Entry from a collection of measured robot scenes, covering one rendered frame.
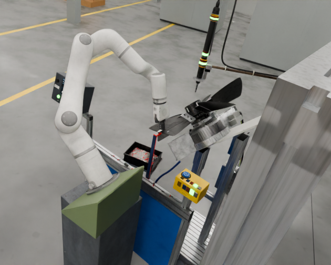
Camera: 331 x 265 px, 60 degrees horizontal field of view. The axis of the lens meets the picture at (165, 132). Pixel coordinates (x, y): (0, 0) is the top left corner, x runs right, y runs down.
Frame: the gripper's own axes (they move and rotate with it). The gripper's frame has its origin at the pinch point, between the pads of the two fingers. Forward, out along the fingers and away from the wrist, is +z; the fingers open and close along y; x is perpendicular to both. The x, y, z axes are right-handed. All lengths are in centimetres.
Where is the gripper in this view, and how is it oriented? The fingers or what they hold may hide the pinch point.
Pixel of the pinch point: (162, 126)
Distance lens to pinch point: 172.6
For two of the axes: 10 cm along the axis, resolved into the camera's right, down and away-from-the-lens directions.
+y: 6.1, -3.6, 7.1
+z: 0.7, 9.1, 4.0
